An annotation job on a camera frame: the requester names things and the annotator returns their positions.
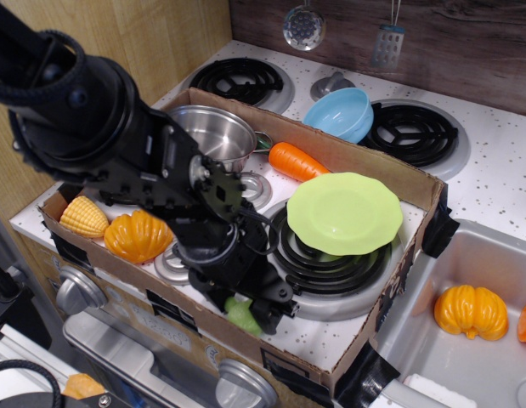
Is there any back right black burner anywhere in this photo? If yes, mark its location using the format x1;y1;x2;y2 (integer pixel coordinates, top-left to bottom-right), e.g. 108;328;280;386
360;102;459;167

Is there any green toy broccoli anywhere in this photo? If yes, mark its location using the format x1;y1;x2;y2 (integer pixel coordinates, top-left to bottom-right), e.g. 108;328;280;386
224;297;263;336

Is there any silver oven knob right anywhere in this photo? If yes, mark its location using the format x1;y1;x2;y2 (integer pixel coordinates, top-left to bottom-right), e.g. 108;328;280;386
215;359;278;408

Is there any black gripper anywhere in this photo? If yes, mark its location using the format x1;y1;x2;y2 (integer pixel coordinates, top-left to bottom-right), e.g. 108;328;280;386
173;210;297;335

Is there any orange toy pumpkin in sink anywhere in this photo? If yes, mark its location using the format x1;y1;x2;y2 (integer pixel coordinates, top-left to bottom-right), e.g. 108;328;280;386
433;285;509;341

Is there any orange toy bottom left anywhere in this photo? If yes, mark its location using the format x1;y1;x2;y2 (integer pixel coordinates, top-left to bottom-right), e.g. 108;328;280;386
62;373;105;400

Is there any cardboard fence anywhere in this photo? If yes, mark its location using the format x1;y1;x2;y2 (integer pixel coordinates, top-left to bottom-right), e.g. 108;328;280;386
41;88;448;407

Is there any grey stove knob back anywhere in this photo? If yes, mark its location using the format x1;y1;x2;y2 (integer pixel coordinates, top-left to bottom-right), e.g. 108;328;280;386
310;71;355;101

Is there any back left black burner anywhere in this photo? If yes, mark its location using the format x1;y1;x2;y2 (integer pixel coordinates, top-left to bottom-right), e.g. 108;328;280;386
188;58;284;105

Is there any silver oven door handle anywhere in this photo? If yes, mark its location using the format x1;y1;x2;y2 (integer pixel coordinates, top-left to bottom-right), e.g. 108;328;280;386
63;312;219;407

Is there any silver sink basin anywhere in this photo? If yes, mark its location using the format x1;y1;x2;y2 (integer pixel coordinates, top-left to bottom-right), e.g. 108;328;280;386
376;220;526;407

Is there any grey stove knob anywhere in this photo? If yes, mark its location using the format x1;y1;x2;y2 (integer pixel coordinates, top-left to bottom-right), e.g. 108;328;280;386
240;172;273;210
310;71;355;101
154;245;189;286

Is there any blue plastic bowl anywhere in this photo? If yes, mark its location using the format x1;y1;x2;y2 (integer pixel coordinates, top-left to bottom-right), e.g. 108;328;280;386
303;88;374;144

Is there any grey stove knob middle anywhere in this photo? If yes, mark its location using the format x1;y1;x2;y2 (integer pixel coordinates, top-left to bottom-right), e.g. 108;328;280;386
240;172;273;210

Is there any silver oven knob left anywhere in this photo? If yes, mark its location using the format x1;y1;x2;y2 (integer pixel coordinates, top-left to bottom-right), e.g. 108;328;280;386
56;266;107;315

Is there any hanging metal grater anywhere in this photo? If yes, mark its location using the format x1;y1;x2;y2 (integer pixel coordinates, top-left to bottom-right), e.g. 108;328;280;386
370;0;405;71

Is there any yellow toy corn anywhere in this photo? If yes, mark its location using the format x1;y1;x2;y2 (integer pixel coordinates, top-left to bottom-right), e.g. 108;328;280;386
59;195;110;238

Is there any grey stove knob front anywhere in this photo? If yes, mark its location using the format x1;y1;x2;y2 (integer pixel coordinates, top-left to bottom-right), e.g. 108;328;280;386
154;245;189;286

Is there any orange toy carrot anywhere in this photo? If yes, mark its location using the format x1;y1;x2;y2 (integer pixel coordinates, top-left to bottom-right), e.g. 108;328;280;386
269;142;330;182

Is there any hanging metal strainer ladle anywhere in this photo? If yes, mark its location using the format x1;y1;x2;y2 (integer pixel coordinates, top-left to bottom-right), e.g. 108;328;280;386
282;1;326;52

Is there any green plastic plate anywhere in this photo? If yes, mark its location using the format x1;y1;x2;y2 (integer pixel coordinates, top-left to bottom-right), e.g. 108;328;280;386
286;173;404;256

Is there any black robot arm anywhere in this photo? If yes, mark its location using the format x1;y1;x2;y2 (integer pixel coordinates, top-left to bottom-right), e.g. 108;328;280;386
0;4;297;334

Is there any orange toy pumpkin half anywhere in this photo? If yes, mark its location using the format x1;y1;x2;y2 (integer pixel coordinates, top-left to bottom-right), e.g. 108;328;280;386
104;210;174;264

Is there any black cable bottom left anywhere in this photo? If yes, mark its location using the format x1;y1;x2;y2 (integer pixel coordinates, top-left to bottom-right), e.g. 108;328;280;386
0;359;62;408

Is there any front right black burner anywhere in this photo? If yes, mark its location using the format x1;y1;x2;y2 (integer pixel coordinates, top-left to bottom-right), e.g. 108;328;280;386
269;207;393;296

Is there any steel pot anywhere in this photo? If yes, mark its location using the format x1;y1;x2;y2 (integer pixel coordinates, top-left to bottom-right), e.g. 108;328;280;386
167;105;274;173

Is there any silver oven knob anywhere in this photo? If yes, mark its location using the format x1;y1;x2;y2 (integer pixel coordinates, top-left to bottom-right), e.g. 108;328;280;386
56;266;107;315
215;359;278;408

